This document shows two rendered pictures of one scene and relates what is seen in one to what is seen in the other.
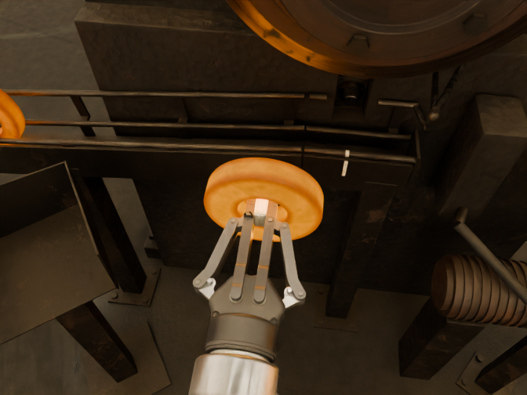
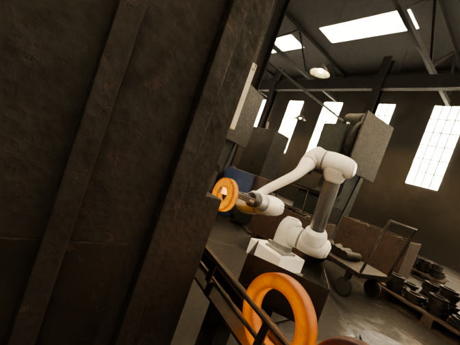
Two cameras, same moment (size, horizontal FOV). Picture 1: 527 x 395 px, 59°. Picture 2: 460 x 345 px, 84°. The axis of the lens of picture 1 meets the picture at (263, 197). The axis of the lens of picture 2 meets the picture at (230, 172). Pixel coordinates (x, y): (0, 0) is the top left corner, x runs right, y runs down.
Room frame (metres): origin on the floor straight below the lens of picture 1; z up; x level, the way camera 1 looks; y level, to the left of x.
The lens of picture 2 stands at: (1.20, 0.80, 0.98)
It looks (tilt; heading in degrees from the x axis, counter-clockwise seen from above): 2 degrees down; 224
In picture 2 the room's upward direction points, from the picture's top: 20 degrees clockwise
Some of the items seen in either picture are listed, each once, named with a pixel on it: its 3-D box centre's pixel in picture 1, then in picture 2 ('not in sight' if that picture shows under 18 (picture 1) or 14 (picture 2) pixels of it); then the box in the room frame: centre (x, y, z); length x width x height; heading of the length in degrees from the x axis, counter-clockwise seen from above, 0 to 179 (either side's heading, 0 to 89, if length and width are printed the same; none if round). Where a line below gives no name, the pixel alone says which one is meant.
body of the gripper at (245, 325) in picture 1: (245, 317); (249, 198); (0.19, 0.02, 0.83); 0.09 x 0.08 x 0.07; 173
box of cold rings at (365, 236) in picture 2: not in sight; (373, 249); (-3.81, -0.20, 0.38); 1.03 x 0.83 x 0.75; 86
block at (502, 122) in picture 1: (475, 160); not in sight; (0.55, -0.38, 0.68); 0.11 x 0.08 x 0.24; 173
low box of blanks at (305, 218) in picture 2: not in sight; (290, 229); (-2.24, -0.95, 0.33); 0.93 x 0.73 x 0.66; 90
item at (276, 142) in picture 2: not in sight; (256, 169); (-3.89, -3.21, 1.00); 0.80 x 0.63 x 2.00; 88
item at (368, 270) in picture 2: not in sight; (343, 242); (-2.30, -0.24, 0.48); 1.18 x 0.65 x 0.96; 73
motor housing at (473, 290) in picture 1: (460, 327); not in sight; (0.39, -0.46, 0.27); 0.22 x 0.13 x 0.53; 83
